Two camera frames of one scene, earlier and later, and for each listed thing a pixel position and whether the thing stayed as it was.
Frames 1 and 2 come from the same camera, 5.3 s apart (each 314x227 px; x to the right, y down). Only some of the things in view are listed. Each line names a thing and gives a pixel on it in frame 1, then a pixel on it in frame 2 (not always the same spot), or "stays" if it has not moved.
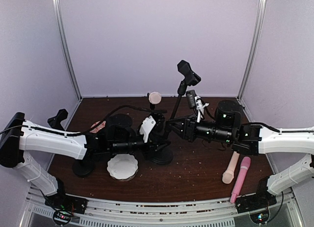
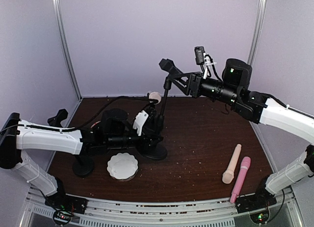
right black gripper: x=187 y=128 -> x=194 y=85
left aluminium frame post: x=58 y=16 stays
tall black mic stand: x=82 y=167 stays
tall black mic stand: x=191 y=77 -> x=169 y=66
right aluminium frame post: x=257 y=32 stays
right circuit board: x=260 y=217 stays
